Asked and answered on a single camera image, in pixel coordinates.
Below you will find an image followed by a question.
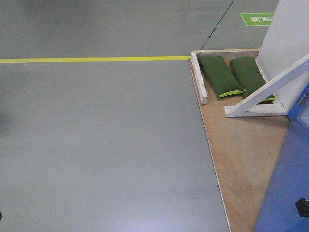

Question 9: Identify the blue door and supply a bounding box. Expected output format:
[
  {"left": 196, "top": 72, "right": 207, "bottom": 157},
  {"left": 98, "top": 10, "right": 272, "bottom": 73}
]
[{"left": 254, "top": 87, "right": 309, "bottom": 232}]

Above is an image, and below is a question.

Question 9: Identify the black door latch part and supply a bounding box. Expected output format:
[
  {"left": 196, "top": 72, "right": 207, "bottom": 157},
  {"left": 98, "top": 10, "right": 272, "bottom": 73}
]
[{"left": 295, "top": 198, "right": 309, "bottom": 218}]

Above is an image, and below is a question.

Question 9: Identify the white border plank far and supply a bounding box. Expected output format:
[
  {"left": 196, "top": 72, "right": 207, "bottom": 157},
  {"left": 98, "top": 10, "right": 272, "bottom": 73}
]
[{"left": 190, "top": 50, "right": 208, "bottom": 105}]

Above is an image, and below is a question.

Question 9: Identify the green sandbag left one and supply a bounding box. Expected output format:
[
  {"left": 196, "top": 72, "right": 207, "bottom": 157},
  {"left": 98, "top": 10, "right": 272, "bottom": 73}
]
[{"left": 198, "top": 56, "right": 245, "bottom": 98}]

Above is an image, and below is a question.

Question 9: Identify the green sandbag one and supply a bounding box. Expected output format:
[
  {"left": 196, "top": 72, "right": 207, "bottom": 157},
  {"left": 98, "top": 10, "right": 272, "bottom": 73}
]
[
  {"left": 198, "top": 56, "right": 245, "bottom": 98},
  {"left": 229, "top": 57, "right": 266, "bottom": 99}
]

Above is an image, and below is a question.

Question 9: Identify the wooden platform base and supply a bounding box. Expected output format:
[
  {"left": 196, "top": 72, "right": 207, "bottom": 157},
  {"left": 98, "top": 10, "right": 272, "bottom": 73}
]
[{"left": 193, "top": 49, "right": 289, "bottom": 232}]

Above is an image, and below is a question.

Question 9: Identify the green floor sign sticker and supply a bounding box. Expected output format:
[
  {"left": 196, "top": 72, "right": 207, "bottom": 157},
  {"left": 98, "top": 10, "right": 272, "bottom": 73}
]
[{"left": 240, "top": 13, "right": 275, "bottom": 27}]

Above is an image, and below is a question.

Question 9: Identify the dark tether rope far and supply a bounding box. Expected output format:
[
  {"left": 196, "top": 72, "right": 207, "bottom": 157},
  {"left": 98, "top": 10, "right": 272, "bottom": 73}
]
[{"left": 199, "top": 0, "right": 235, "bottom": 52}]

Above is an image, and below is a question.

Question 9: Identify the white wooden door frame support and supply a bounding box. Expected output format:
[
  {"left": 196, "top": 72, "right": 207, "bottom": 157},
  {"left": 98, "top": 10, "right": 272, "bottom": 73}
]
[{"left": 224, "top": 0, "right": 309, "bottom": 117}]

